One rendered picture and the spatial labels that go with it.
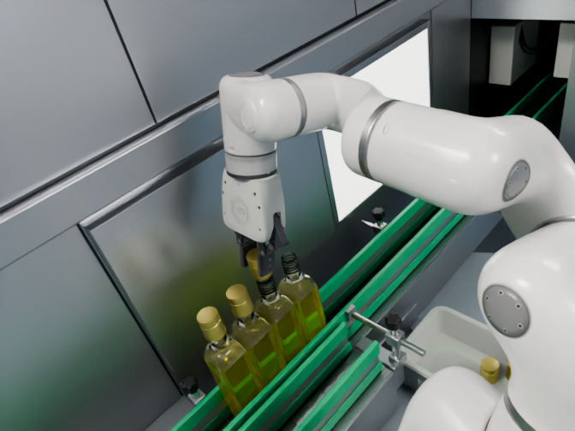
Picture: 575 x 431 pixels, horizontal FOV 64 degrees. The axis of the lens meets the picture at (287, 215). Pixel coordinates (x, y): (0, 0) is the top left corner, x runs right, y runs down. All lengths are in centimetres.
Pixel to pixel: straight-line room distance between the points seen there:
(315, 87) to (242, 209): 21
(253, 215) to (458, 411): 36
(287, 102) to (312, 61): 37
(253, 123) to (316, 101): 8
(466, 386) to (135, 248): 50
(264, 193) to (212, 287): 29
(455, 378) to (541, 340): 17
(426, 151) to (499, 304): 14
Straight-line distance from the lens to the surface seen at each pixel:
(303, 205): 97
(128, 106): 73
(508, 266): 38
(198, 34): 78
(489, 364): 104
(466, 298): 123
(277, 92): 55
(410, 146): 42
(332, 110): 60
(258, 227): 67
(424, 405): 52
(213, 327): 72
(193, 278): 84
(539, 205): 50
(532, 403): 43
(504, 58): 161
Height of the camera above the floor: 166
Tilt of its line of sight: 36 degrees down
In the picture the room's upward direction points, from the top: 15 degrees counter-clockwise
